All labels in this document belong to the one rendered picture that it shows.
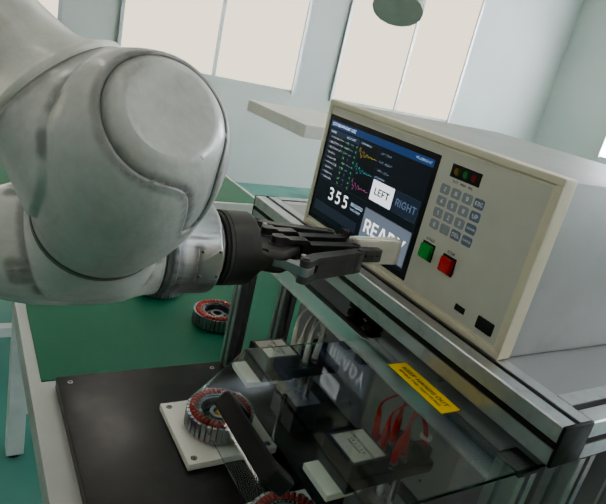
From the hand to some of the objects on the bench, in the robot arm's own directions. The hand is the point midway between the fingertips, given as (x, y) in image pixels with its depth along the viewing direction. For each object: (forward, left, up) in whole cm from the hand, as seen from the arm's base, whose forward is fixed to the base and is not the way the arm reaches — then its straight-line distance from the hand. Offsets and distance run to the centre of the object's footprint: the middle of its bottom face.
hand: (373, 250), depth 66 cm
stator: (-1, +60, -43) cm, 74 cm away
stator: (-10, +20, -39) cm, 45 cm away
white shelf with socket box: (+35, +106, -45) cm, 120 cm away
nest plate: (-10, +20, -40) cm, 46 cm away
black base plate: (-7, +8, -43) cm, 44 cm away
